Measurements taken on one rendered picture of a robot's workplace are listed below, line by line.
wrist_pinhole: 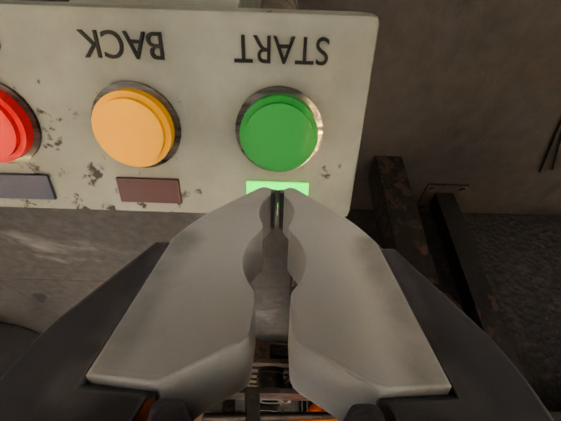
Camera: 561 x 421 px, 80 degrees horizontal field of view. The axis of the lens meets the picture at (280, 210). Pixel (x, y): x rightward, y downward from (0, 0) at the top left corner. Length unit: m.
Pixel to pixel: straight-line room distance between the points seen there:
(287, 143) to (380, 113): 0.78
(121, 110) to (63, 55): 0.04
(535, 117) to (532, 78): 0.13
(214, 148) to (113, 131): 0.05
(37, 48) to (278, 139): 0.12
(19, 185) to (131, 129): 0.09
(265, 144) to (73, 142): 0.11
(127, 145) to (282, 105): 0.08
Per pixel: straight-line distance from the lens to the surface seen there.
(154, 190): 0.21
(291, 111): 0.17
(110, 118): 0.19
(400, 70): 0.89
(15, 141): 0.22
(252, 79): 0.18
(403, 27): 0.84
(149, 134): 0.19
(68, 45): 0.20
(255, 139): 0.17
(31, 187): 0.24
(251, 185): 0.20
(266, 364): 2.51
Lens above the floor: 0.74
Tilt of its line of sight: 38 degrees down
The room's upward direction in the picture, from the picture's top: 178 degrees counter-clockwise
